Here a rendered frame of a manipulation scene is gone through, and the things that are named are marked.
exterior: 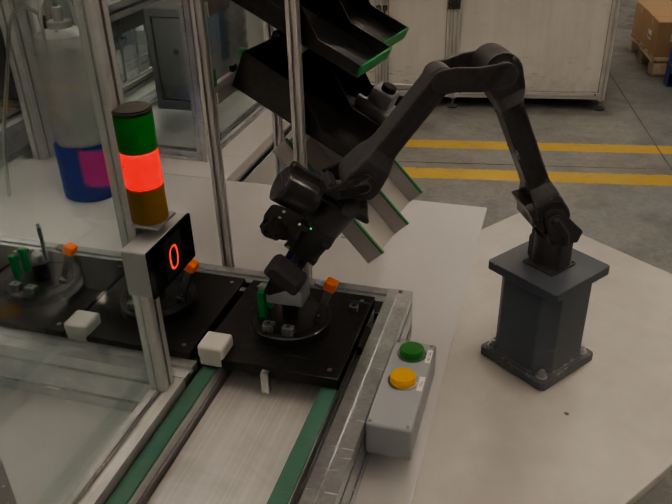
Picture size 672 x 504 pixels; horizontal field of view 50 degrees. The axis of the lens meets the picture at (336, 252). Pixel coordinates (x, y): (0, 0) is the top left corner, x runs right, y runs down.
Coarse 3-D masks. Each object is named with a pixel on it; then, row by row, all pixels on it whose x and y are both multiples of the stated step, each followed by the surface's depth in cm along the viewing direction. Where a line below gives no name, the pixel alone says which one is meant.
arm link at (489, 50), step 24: (480, 48) 106; (504, 48) 105; (504, 96) 104; (504, 120) 108; (528, 120) 108; (528, 144) 110; (528, 168) 112; (528, 192) 115; (552, 192) 114; (528, 216) 117
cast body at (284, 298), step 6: (306, 282) 122; (258, 288) 123; (264, 288) 123; (306, 288) 122; (276, 294) 121; (282, 294) 120; (288, 294) 120; (300, 294) 119; (306, 294) 122; (270, 300) 122; (276, 300) 121; (282, 300) 121; (288, 300) 121; (294, 300) 120; (300, 300) 120; (300, 306) 121
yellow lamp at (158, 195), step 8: (128, 192) 95; (136, 192) 94; (144, 192) 94; (152, 192) 95; (160, 192) 96; (128, 200) 96; (136, 200) 95; (144, 200) 95; (152, 200) 95; (160, 200) 96; (136, 208) 96; (144, 208) 95; (152, 208) 96; (160, 208) 96; (136, 216) 96; (144, 216) 96; (152, 216) 96; (160, 216) 97; (144, 224) 97; (152, 224) 97
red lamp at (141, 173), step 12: (120, 156) 93; (132, 156) 92; (144, 156) 92; (156, 156) 94; (132, 168) 93; (144, 168) 93; (156, 168) 94; (132, 180) 93; (144, 180) 93; (156, 180) 94
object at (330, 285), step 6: (318, 282) 120; (324, 282) 120; (330, 282) 118; (336, 282) 119; (324, 288) 119; (330, 288) 119; (324, 294) 120; (330, 294) 120; (324, 300) 120; (318, 306) 122; (324, 306) 121; (318, 312) 122
